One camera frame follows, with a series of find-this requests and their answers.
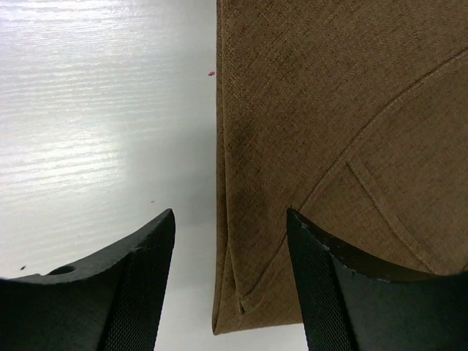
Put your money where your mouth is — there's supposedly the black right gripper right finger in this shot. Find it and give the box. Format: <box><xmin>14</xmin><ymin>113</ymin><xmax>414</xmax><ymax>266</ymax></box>
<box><xmin>287</xmin><ymin>209</ymin><xmax>467</xmax><ymax>350</ymax></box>

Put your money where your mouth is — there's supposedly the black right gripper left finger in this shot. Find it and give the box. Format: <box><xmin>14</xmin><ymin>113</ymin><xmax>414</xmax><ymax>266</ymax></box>
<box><xmin>1</xmin><ymin>209</ymin><xmax>176</xmax><ymax>351</ymax></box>

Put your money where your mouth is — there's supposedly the brown cloth napkin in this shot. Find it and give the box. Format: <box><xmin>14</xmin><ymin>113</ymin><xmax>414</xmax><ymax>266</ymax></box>
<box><xmin>212</xmin><ymin>1</ymin><xmax>467</xmax><ymax>334</ymax></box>

